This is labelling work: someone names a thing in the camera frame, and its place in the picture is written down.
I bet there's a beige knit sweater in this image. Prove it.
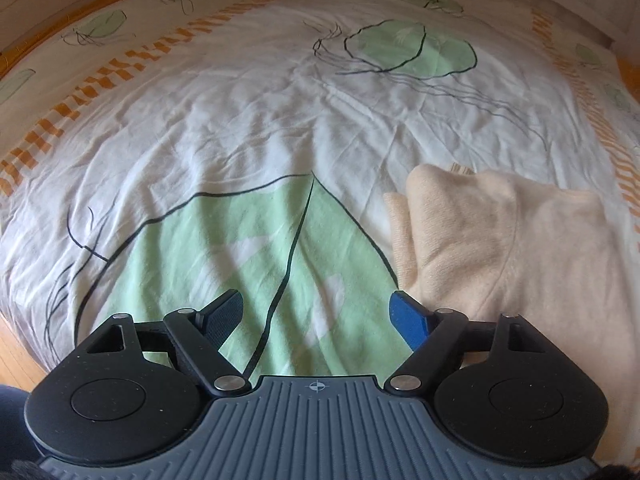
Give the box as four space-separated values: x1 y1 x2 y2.
385 165 639 464

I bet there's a white leaf pattern duvet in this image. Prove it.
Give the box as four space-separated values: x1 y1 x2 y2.
1 0 639 376

